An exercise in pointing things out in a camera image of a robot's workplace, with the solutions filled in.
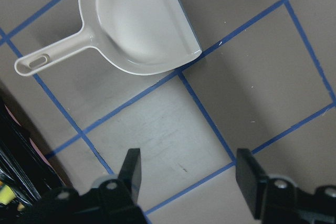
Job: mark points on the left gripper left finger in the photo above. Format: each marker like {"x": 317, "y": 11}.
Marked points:
{"x": 111, "y": 199}

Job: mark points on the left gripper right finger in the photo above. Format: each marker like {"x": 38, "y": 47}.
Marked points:
{"x": 277, "y": 199}

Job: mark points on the yellow sponge piece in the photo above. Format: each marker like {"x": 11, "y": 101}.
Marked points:
{"x": 6, "y": 195}

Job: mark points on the beige dustpan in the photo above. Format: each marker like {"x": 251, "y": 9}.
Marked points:
{"x": 140, "y": 37}

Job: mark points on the black lined trash bin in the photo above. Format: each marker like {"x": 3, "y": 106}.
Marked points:
{"x": 23, "y": 168}

